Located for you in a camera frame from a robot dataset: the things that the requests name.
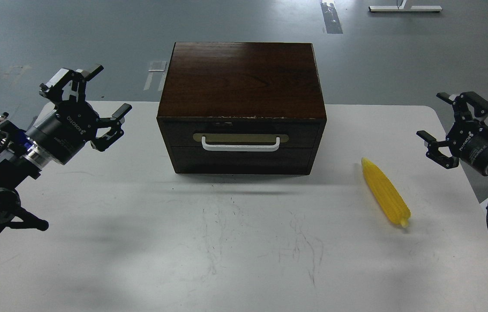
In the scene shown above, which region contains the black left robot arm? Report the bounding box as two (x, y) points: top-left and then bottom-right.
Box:
(0, 65), (132, 234)

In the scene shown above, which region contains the dark wooden drawer cabinet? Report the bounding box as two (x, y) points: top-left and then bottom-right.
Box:
(157, 42), (327, 175)

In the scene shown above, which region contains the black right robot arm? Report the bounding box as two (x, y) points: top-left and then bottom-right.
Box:
(417, 91), (488, 229)

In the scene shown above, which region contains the wooden drawer with white handle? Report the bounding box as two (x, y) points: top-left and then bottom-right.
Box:
(159, 122), (320, 149)

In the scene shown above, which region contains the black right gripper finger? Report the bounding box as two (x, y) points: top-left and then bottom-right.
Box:
(436, 91), (488, 126)
(416, 130), (459, 169)

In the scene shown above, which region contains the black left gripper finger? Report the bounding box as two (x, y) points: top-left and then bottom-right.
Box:
(39, 65), (104, 104)
(90, 103), (133, 152)

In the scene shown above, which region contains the yellow corn cob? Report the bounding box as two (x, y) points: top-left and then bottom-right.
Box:
(361, 157), (410, 228)

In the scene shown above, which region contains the white table leg base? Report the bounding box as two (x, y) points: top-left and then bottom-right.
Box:
(368, 0), (443, 13)

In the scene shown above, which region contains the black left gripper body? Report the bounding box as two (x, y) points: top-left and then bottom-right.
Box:
(26, 101), (99, 165)

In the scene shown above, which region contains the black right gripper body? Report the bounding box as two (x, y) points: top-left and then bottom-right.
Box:
(446, 120), (488, 176)

